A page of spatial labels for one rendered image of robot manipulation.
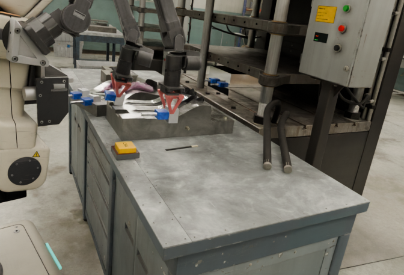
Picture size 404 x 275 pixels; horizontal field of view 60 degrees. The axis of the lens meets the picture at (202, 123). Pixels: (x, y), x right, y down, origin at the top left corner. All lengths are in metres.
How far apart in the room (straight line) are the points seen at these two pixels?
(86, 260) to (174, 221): 1.18
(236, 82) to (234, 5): 7.30
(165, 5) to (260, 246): 0.79
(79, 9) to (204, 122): 0.68
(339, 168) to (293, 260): 1.21
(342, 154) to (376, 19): 0.93
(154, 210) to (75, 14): 0.58
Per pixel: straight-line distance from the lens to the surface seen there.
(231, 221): 0.94
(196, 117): 1.44
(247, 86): 2.21
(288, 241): 1.09
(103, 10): 8.53
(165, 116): 1.24
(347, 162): 2.33
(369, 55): 1.63
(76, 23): 1.07
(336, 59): 1.62
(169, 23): 1.19
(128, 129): 1.35
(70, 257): 2.07
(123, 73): 1.43
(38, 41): 1.04
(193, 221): 0.92
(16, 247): 1.72
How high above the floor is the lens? 1.31
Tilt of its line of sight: 18 degrees down
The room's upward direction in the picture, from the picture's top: 7 degrees clockwise
